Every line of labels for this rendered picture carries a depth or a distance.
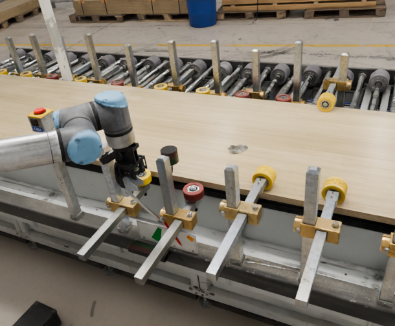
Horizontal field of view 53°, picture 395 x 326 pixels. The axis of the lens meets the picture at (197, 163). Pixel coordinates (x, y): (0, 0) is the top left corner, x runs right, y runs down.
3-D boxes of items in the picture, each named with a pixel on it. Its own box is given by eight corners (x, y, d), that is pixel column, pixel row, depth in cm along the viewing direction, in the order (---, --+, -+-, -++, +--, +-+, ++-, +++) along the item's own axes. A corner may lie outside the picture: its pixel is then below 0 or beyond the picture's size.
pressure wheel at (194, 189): (201, 218, 154) (197, 195, 147) (182, 214, 157) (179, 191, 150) (209, 206, 159) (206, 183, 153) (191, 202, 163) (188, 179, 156)
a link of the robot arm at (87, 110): (52, 122, 108) (97, 110, 111) (48, 107, 117) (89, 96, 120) (63, 151, 113) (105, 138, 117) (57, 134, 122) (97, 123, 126)
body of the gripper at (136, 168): (136, 182, 129) (128, 151, 122) (114, 178, 133) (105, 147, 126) (148, 169, 134) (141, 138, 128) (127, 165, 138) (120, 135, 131)
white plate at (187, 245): (197, 255, 151) (195, 236, 146) (140, 239, 162) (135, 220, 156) (198, 253, 152) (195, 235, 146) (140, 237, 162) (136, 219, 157)
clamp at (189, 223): (191, 231, 145) (190, 220, 142) (160, 222, 151) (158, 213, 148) (198, 220, 149) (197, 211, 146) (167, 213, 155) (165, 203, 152)
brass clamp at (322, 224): (337, 246, 119) (338, 233, 116) (292, 235, 124) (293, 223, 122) (340, 232, 123) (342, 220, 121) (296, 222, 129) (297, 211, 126)
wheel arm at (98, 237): (87, 263, 138) (83, 255, 135) (79, 260, 139) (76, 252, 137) (150, 189, 169) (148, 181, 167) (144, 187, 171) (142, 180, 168)
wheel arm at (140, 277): (144, 287, 126) (142, 278, 124) (135, 284, 127) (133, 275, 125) (201, 202, 158) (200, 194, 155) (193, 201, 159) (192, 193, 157)
